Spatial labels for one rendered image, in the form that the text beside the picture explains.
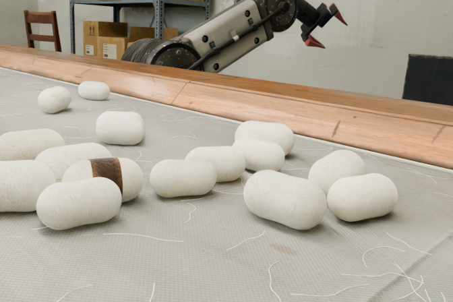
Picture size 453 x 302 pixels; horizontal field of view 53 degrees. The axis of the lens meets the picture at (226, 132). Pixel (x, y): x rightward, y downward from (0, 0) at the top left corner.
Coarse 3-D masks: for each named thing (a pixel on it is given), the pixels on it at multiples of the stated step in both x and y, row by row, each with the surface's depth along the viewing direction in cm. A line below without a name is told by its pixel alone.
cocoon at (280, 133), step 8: (240, 128) 28; (248, 128) 28; (256, 128) 28; (264, 128) 28; (272, 128) 28; (280, 128) 28; (288, 128) 28; (240, 136) 28; (256, 136) 28; (264, 136) 28; (272, 136) 28; (280, 136) 28; (288, 136) 28; (280, 144) 28; (288, 144) 28; (288, 152) 28
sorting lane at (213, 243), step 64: (0, 128) 33; (64, 128) 34; (192, 128) 36; (448, 192) 24; (0, 256) 15; (64, 256) 15; (128, 256) 15; (192, 256) 16; (256, 256) 16; (320, 256) 16; (384, 256) 16; (448, 256) 17
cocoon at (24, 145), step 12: (12, 132) 23; (24, 132) 24; (36, 132) 24; (48, 132) 24; (0, 144) 23; (12, 144) 23; (24, 144) 23; (36, 144) 23; (48, 144) 24; (60, 144) 24; (0, 156) 23; (12, 156) 23; (24, 156) 23; (36, 156) 23
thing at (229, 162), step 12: (192, 156) 22; (204, 156) 22; (216, 156) 23; (228, 156) 23; (240, 156) 23; (216, 168) 22; (228, 168) 23; (240, 168) 23; (216, 180) 23; (228, 180) 23
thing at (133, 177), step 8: (88, 160) 19; (120, 160) 20; (128, 160) 20; (72, 168) 19; (80, 168) 19; (88, 168) 19; (128, 168) 19; (136, 168) 20; (64, 176) 19; (72, 176) 19; (80, 176) 19; (88, 176) 19; (128, 176) 19; (136, 176) 20; (128, 184) 19; (136, 184) 20; (128, 192) 19; (136, 192) 20; (128, 200) 20
